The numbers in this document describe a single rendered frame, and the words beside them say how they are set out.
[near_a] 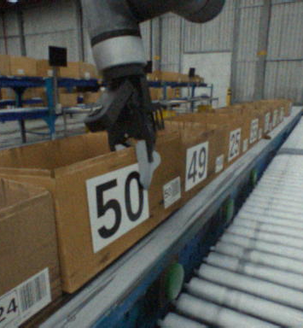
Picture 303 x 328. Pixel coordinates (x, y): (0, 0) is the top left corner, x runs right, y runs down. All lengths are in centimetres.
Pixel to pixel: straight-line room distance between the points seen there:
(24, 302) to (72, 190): 14
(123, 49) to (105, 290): 37
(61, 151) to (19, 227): 44
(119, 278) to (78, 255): 9
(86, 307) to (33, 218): 15
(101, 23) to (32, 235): 34
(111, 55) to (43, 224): 29
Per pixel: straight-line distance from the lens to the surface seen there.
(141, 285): 51
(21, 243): 37
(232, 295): 70
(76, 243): 42
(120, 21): 53
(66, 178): 39
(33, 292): 41
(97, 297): 46
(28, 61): 624
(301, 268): 85
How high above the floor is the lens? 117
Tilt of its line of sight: 16 degrees down
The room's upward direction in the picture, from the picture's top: straight up
